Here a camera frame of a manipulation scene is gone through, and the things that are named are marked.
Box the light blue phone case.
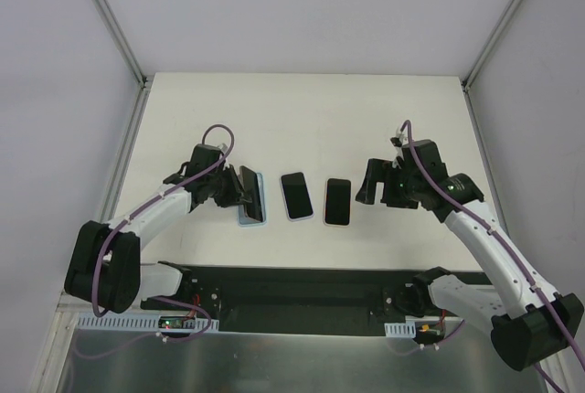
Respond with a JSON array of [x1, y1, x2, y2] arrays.
[[237, 173, 268, 228]]

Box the beige clear phone case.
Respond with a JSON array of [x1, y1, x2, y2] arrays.
[[322, 176, 353, 228]]

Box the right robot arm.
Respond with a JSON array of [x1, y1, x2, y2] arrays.
[[356, 138, 584, 371]]

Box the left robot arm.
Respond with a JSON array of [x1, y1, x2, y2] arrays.
[[64, 143, 261, 317]]

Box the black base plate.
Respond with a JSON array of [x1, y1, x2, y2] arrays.
[[139, 262, 495, 335]]

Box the right white cable duct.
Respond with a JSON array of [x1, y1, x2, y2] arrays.
[[384, 320, 445, 339]]

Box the white cable duct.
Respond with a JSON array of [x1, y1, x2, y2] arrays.
[[384, 320, 445, 339], [76, 313, 219, 334]]

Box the left white cable duct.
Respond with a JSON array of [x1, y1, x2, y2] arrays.
[[76, 313, 219, 334]]

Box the right aluminium frame post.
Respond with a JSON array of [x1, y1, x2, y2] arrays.
[[460, 0, 554, 90]]

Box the aluminium frame post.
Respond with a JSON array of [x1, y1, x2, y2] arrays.
[[460, 0, 554, 90], [91, 0, 151, 88]]

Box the left aluminium frame post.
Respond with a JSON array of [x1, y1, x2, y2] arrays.
[[91, 0, 151, 88]]

